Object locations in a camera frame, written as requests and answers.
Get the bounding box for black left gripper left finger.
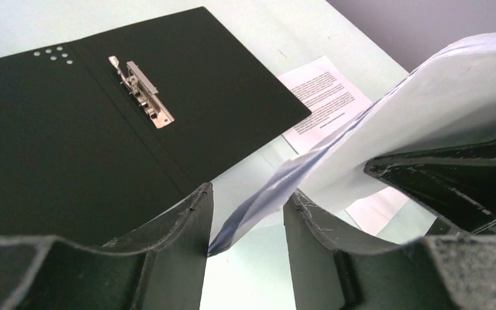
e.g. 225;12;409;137
0;183;214;309

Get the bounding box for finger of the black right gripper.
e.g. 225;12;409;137
364;139;496;234

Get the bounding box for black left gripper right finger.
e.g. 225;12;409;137
284;192;496;309

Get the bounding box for white paper stack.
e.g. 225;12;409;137
208;33;496;256

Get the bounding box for beige black file folder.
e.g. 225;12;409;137
0;7;310;245

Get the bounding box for silver folder clip mechanism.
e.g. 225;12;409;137
108;56;175;129

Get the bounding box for printed white paper sheet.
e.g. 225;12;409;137
278;56;408;236

